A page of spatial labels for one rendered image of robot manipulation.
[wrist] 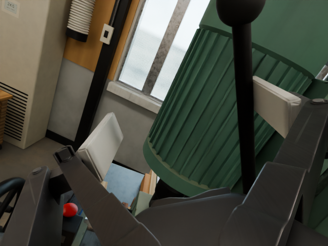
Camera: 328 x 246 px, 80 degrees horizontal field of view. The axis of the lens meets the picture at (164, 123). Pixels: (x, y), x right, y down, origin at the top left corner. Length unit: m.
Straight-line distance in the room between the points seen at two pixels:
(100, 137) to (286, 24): 0.21
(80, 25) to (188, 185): 1.56
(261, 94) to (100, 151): 0.13
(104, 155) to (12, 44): 1.77
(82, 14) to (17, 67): 0.64
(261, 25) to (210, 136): 0.14
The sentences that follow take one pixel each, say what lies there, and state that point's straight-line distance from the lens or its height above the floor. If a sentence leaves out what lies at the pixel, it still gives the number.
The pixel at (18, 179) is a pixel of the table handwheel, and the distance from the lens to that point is 0.64.
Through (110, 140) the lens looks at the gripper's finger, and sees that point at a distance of 0.18.
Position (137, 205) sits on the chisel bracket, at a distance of 0.44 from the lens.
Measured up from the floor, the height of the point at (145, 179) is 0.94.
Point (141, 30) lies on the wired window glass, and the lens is 1.82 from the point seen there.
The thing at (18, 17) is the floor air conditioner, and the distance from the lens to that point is 1.85.
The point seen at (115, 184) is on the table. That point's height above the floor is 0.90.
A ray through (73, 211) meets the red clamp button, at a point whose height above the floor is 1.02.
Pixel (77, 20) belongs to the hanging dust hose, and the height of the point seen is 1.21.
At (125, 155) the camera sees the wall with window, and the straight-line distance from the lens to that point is 2.07.
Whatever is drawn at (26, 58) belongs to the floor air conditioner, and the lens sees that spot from 1.86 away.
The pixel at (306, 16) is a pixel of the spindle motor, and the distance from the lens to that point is 0.26.
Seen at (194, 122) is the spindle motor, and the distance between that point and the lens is 0.27.
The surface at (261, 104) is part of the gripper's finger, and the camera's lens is 0.18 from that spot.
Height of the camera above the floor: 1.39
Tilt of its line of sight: 22 degrees down
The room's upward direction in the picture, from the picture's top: 26 degrees clockwise
